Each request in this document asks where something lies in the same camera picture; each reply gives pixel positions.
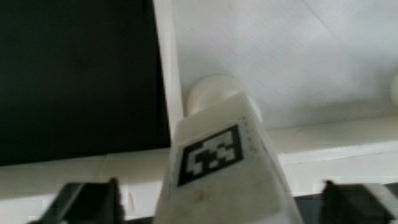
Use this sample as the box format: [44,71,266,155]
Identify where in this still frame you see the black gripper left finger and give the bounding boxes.
[28,178,126,224]

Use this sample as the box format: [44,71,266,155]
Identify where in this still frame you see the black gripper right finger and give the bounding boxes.
[320,181,398,224]

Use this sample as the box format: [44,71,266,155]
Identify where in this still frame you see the white table leg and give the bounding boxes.
[153,90,305,224]

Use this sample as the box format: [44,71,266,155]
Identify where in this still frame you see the white square table top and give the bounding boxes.
[154,0,398,156]

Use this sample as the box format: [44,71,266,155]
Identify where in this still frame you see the white L-shaped obstacle fence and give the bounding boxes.
[0,139,398,224]

